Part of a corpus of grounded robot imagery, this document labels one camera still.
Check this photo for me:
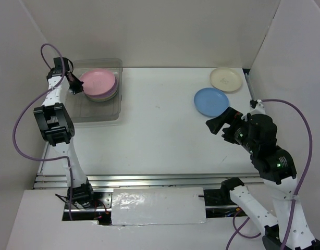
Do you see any purple plate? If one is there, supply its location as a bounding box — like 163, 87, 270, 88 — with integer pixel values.
83, 79, 118, 99
86, 83, 118, 98

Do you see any white strawberry pattern plate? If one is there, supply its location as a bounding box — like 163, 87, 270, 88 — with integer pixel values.
87, 97, 115, 103

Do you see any yellow plate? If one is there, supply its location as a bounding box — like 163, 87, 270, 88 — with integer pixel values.
86, 94, 116, 102

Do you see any blue plate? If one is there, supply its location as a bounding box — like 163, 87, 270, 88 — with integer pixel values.
193, 87, 229, 117

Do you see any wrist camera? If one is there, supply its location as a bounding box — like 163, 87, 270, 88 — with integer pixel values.
250, 99, 266, 115
53, 57, 73, 72

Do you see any pink plate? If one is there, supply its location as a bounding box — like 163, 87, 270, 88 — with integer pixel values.
80, 68, 117, 96

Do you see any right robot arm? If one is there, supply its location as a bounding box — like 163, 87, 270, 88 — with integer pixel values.
206, 107, 320, 249

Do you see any aluminium rail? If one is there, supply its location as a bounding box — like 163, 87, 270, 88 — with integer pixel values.
242, 68, 257, 99
33, 171, 265, 190

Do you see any white foil cover panel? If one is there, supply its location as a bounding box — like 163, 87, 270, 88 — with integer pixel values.
111, 187, 206, 226

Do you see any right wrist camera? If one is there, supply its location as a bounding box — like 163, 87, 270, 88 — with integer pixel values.
250, 99, 266, 115

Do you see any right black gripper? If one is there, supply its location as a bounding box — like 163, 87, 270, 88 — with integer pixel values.
205, 105, 256, 152

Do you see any right side aluminium rail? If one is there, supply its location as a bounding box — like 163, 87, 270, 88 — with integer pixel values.
242, 68, 257, 99

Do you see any aluminium front rail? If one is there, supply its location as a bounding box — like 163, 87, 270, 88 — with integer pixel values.
33, 171, 265, 190

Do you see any clear plastic bin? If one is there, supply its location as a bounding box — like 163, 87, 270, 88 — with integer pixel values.
65, 58, 123, 124

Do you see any cream plate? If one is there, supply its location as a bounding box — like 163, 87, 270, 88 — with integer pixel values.
210, 67, 242, 92

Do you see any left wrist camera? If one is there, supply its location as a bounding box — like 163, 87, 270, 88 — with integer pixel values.
53, 57, 73, 72

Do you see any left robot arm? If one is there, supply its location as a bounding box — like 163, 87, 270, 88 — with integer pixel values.
33, 57, 96, 208

